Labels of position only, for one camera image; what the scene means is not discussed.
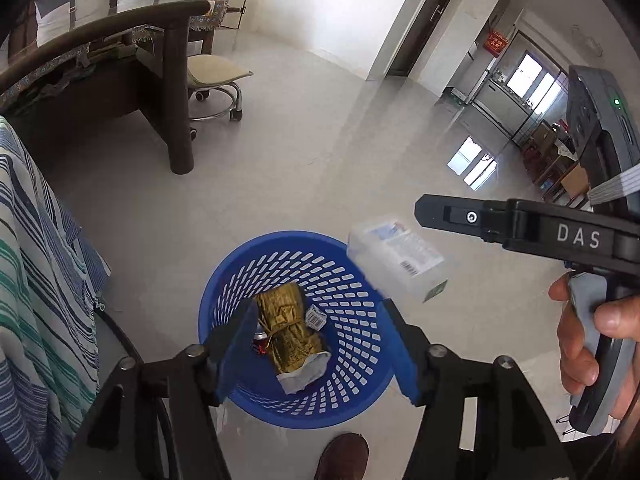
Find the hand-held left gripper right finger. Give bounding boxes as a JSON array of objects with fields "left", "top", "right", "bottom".
[{"left": 381, "top": 299, "right": 577, "bottom": 480}]

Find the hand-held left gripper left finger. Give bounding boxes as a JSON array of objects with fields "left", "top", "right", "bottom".
[{"left": 86, "top": 300, "right": 259, "bottom": 480}]

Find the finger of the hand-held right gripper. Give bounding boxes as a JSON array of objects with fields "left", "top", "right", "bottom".
[{"left": 414, "top": 194, "right": 508, "bottom": 243}]

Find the gold foil wrapper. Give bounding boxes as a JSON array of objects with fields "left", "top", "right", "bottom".
[{"left": 254, "top": 281, "right": 332, "bottom": 395}]

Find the clear plastic box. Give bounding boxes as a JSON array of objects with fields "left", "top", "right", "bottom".
[{"left": 346, "top": 212, "right": 448, "bottom": 305}]

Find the blue plastic basket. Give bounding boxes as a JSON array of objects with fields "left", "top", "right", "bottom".
[{"left": 197, "top": 230, "right": 418, "bottom": 430}]

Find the person's right hand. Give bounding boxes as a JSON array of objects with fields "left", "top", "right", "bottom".
[{"left": 548, "top": 272, "right": 640, "bottom": 421}]

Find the stack of cardboard boxes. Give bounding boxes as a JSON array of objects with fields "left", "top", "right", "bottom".
[{"left": 520, "top": 120, "right": 591, "bottom": 201}]

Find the brown shoe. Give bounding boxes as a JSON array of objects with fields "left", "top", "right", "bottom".
[{"left": 314, "top": 432, "right": 370, "bottom": 480}]

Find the dark door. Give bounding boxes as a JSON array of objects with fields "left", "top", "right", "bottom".
[{"left": 387, "top": 0, "right": 473, "bottom": 78}]

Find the striped tablecloth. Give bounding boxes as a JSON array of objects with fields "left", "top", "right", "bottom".
[{"left": 0, "top": 115, "right": 112, "bottom": 480}]

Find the dark wooden coffee table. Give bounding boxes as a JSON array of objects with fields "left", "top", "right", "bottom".
[{"left": 0, "top": 0, "right": 213, "bottom": 176}]

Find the beige wheeled stool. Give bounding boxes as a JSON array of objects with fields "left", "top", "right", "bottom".
[{"left": 187, "top": 54, "right": 255, "bottom": 141}]

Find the floral sofa blanket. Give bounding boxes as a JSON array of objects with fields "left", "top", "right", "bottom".
[{"left": 125, "top": 0, "right": 231, "bottom": 46}]

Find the red wall sign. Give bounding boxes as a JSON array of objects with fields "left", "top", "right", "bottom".
[{"left": 480, "top": 30, "right": 511, "bottom": 53}]

